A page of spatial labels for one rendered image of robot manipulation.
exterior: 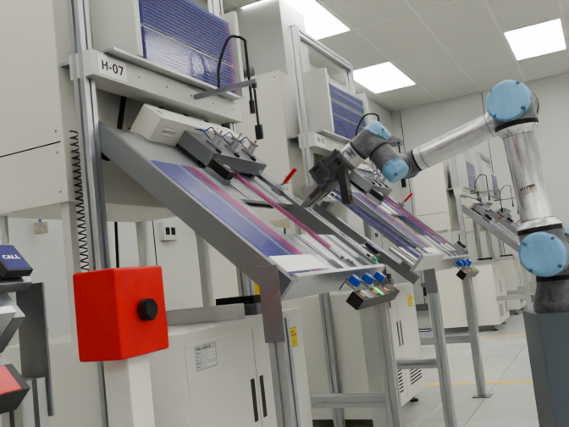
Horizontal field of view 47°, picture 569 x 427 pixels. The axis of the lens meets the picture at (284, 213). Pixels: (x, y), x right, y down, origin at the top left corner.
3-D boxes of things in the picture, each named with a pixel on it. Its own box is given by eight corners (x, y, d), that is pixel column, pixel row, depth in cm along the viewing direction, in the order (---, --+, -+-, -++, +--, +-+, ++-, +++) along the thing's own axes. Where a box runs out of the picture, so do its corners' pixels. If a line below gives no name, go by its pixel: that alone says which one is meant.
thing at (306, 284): (372, 284, 209) (385, 265, 207) (281, 302, 149) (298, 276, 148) (370, 281, 209) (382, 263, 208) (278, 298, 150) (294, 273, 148)
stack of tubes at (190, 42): (237, 95, 232) (229, 23, 235) (146, 59, 186) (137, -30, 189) (207, 102, 238) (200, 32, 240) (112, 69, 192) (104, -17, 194)
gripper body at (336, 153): (315, 174, 214) (342, 150, 211) (331, 194, 212) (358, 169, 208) (306, 172, 208) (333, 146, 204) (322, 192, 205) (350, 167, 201)
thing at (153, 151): (286, 216, 223) (294, 203, 222) (172, 207, 164) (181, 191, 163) (219, 164, 236) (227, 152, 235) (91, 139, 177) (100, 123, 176)
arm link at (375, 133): (388, 135, 196) (371, 115, 199) (361, 159, 199) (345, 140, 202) (396, 140, 203) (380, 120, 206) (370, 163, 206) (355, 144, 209)
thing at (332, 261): (374, 274, 209) (380, 267, 208) (284, 289, 149) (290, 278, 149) (329, 241, 216) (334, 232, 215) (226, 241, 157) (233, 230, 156)
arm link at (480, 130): (536, 87, 195) (394, 157, 218) (528, 80, 185) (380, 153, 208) (551, 122, 192) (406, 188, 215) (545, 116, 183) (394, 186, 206)
